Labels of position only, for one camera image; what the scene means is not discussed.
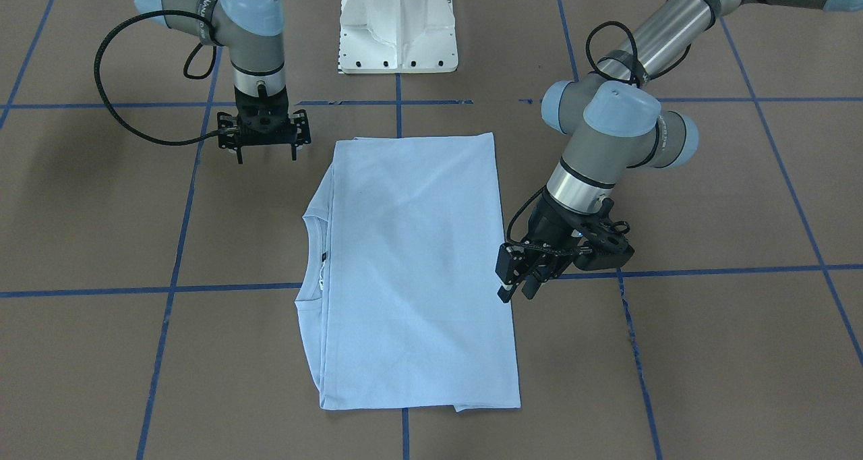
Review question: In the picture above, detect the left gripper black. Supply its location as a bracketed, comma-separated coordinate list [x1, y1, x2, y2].
[496, 194, 587, 304]

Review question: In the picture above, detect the light blue t-shirt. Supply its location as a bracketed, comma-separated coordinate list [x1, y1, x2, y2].
[295, 132, 521, 411]

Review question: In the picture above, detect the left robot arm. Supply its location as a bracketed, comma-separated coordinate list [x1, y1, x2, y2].
[496, 0, 861, 303]

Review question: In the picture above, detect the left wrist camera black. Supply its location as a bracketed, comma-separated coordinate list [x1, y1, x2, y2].
[573, 198, 635, 270]

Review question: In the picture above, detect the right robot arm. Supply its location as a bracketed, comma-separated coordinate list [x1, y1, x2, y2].
[133, 0, 311, 154]

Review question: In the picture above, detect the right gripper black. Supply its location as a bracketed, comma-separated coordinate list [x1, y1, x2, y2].
[218, 88, 311, 165]

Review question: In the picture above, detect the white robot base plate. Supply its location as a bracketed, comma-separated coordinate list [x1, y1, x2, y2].
[337, 0, 459, 75]

